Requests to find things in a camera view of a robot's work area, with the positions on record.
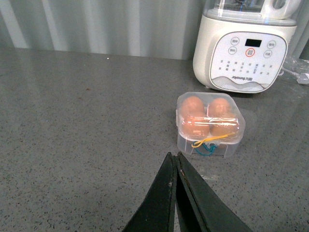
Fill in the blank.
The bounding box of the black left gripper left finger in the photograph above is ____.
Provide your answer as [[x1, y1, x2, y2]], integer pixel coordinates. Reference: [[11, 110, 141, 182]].
[[123, 152, 177, 232]]

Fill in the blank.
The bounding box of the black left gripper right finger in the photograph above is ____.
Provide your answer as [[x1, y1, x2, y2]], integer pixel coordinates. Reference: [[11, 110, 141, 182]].
[[177, 152, 251, 232]]

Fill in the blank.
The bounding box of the brown egg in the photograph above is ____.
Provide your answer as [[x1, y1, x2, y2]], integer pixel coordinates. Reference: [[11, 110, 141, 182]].
[[208, 98, 231, 117], [210, 113, 239, 136], [182, 112, 210, 137], [180, 96, 204, 116]]

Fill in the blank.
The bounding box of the clear plastic egg box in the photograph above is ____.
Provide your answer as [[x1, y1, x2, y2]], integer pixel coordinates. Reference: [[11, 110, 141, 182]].
[[176, 92, 245, 157]]

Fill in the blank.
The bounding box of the yellow rubber band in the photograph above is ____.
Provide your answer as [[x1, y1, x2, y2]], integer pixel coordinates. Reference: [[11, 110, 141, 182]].
[[191, 132, 236, 148]]

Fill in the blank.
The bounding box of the blue rubber band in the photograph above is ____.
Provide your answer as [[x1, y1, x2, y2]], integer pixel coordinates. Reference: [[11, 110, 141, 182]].
[[194, 143, 217, 157]]

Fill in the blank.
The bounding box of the white soy milk maker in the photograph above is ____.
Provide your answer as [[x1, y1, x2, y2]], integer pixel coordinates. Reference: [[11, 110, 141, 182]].
[[193, 0, 303, 93]]

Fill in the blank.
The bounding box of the clear plastic bag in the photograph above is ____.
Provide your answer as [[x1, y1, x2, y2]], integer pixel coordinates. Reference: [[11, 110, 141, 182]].
[[279, 56, 309, 86]]

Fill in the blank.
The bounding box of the white power cable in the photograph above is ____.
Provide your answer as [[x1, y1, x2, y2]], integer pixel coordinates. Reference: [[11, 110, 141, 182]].
[[281, 66, 309, 85]]

